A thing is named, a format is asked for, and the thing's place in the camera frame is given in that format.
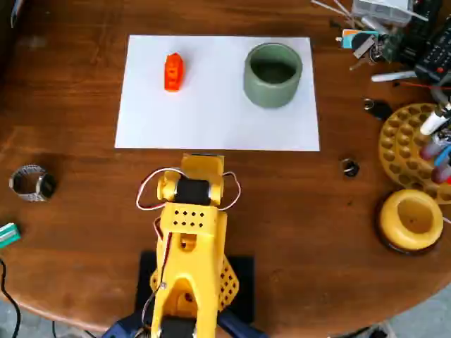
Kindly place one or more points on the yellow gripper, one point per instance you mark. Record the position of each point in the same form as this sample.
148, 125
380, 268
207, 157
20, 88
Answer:
204, 158

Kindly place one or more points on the orange 3D-printed object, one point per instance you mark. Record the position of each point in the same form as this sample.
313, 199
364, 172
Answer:
174, 72

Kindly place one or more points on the yellow 3D-printed robot arm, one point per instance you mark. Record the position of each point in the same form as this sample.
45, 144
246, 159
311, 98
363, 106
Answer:
190, 253

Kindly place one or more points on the yellow perforated robot base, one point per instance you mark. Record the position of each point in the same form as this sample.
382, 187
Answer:
229, 285

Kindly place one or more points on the green ribbed cup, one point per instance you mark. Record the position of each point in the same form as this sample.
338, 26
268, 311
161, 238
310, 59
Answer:
271, 95

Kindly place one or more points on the white paper sheet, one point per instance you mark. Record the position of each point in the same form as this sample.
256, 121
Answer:
211, 116

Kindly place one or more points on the black base mat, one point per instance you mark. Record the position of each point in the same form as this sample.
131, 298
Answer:
244, 303

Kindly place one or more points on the small black binder clip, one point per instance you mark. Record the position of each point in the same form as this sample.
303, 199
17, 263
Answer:
349, 168

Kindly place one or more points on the metal band wristwatch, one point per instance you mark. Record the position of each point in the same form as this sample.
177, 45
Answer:
46, 185

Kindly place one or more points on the blue clamp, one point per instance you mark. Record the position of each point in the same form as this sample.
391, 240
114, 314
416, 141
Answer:
123, 327
236, 327

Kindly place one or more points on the teal orange card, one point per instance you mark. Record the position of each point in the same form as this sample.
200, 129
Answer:
348, 39

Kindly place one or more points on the yellow round bowl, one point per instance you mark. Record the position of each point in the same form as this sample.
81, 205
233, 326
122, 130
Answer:
391, 218

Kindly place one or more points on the yellow honeycomb pen holder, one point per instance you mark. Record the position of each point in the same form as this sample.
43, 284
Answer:
398, 141

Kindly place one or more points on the bunch of metal keys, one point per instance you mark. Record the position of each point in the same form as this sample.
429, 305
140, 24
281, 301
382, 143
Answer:
364, 47

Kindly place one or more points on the white plastic sticks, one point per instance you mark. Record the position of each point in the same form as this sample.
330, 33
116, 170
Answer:
331, 7

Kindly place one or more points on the green white small box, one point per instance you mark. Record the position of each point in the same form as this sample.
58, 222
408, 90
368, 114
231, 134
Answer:
8, 235

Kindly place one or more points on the white grey marker pen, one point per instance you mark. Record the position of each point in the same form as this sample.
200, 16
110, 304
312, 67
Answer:
391, 76

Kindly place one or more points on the silver metal cylinder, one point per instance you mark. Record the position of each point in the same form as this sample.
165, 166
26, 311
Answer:
374, 24

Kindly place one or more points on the green circuit board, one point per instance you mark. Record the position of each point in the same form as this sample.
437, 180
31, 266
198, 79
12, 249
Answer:
391, 45

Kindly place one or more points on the pink capped pen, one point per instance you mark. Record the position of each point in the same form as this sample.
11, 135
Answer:
431, 148

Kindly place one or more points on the white marker with black tip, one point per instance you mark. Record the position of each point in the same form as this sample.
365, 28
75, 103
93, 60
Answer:
431, 123

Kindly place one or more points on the clear plastic box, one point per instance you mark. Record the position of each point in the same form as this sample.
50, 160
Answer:
380, 10

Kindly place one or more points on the red pen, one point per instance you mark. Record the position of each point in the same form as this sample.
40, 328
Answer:
440, 174

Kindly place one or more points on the blue pen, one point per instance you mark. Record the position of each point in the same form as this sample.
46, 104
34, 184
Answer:
443, 156

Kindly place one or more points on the grey tube loop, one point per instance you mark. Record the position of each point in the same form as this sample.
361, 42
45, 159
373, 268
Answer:
438, 95

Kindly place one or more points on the slim black remote control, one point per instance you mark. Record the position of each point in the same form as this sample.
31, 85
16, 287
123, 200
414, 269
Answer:
419, 31

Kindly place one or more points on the wide black remote control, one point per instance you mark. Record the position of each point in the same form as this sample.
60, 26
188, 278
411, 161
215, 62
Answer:
435, 53

